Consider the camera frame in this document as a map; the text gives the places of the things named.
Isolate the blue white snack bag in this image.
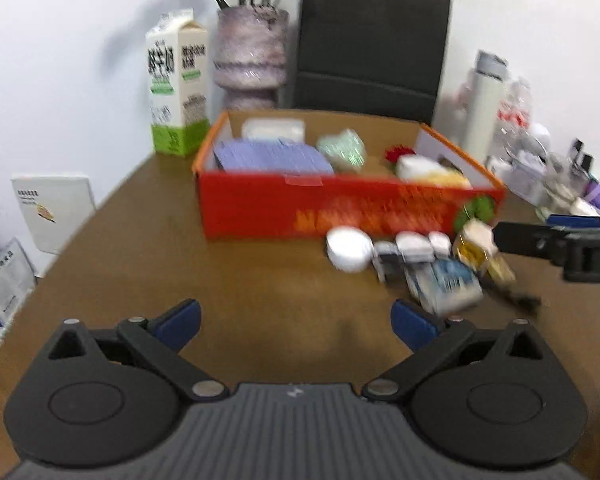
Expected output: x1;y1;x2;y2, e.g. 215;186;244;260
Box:
405;259;483;318

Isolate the white round lid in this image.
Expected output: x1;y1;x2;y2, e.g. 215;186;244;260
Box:
326;226;373;273

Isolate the yellow plush toy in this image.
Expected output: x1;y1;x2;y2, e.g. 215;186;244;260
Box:
396;154;472;188

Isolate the red artificial rose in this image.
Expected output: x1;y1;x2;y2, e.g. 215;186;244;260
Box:
385;145;416;166

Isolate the iridescent wrapper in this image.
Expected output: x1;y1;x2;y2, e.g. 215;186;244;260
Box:
316;129;367;174

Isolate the purple cloth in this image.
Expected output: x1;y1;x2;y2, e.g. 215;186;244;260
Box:
213;139;334;174

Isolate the clear plastic wipes pack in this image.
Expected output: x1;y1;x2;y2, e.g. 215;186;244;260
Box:
240;117;306;143

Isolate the clear drinking glass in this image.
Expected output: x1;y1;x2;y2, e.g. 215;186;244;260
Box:
538;153;576;218

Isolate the red cardboard box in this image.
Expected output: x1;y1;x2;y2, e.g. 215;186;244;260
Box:
192;110;506;238

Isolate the white thermos bottle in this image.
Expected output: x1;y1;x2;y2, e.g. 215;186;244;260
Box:
462;50;507;164

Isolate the blue white package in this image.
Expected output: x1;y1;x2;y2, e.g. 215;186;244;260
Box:
0;238;35;331

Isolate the black paper bag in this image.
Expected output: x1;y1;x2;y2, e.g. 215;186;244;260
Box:
291;0;452;122

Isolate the white green milk carton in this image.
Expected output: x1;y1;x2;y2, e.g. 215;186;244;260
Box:
145;9;210;157

